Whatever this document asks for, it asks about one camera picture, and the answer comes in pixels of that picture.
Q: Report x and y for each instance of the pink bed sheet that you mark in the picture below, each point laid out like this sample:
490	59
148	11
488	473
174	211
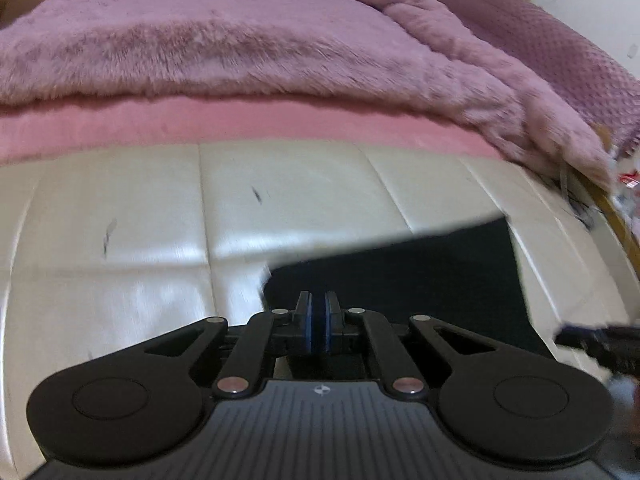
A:
58	127

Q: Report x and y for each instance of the purple dotted pillow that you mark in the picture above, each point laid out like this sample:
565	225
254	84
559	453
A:
582	74

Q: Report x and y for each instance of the black pants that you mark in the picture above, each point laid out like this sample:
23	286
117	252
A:
467	277

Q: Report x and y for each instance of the fluffy mauve blanket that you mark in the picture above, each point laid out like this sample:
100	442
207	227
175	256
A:
415	54

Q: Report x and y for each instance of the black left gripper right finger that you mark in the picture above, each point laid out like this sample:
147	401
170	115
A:
341	326

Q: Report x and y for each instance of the cluttered bedside items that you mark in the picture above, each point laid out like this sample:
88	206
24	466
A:
621	207

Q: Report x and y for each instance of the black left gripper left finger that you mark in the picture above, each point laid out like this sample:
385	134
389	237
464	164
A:
292	328

